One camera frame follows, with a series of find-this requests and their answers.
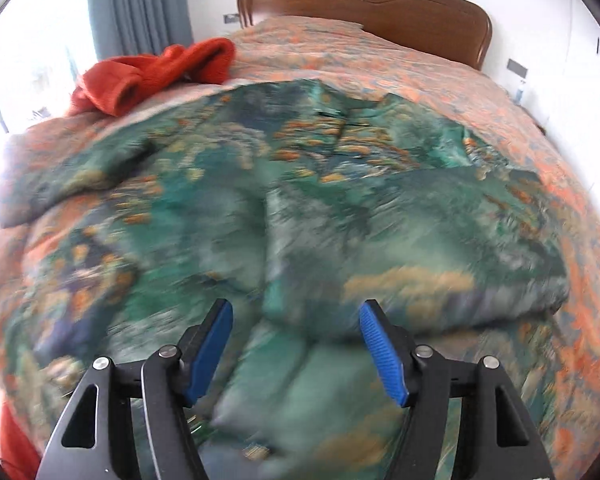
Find orange knit sweater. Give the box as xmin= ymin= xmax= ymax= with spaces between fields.
xmin=69 ymin=37 xmax=237 ymax=118

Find green printed garment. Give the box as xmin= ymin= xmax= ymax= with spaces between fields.
xmin=0 ymin=79 xmax=571 ymax=480

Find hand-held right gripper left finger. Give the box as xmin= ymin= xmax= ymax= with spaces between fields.
xmin=35 ymin=298 xmax=234 ymax=480

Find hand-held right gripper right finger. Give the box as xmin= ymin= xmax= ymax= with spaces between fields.
xmin=358 ymin=298 xmax=556 ymax=480

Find wooden headboard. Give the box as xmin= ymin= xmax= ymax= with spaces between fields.
xmin=237 ymin=0 xmax=494 ymax=71

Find blue curtain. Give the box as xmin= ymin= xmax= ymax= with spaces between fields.
xmin=82 ymin=0 xmax=196 ymax=63

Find window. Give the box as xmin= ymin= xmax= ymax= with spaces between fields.
xmin=0 ymin=0 xmax=101 ymax=131

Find floral orange bedspread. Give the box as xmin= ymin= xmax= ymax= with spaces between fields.
xmin=0 ymin=16 xmax=600 ymax=480

